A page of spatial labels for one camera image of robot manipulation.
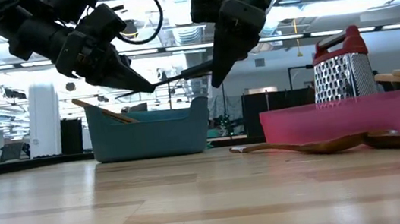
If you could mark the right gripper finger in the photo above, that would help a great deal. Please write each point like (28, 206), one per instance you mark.
(229, 51)

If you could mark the grey chair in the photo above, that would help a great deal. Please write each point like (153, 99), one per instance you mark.
(11, 150)

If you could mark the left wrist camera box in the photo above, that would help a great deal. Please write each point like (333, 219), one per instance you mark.
(101, 24)

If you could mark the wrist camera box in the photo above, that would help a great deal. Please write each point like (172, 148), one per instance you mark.
(208, 5)
(101, 24)

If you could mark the slotted light wooden spatula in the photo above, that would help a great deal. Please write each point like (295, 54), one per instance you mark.
(92, 109)

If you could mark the black partition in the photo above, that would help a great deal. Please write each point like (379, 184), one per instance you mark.
(276, 114)

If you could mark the white pillar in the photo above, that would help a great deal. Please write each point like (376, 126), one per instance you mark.
(44, 119)

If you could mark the distant black robot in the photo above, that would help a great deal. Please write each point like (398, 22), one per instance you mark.
(226, 124)

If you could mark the black metal frame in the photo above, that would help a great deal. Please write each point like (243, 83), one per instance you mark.
(290, 78)

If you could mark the long ceiling light strip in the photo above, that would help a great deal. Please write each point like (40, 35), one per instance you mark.
(328, 32)

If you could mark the black table edge rail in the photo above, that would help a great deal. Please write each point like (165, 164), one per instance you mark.
(38, 162)

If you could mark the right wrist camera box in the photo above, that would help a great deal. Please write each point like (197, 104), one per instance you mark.
(208, 5)

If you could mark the corrugated silver ceiling duct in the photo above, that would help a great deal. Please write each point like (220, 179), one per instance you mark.
(191, 36)

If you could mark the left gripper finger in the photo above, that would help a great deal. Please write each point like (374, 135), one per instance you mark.
(123, 77)

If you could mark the dark wooden spoon with label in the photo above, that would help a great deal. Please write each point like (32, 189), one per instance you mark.
(322, 146)

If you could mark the black cabinet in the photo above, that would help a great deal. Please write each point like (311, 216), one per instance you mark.
(71, 135)

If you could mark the teal plastic bin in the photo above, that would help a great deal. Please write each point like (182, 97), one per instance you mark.
(149, 137)

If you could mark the black ceiling device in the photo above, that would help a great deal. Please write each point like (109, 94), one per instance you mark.
(130, 30)

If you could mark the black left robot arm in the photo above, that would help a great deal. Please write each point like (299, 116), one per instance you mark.
(21, 27)

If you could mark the pink plastic tray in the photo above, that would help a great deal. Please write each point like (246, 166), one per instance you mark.
(338, 119)

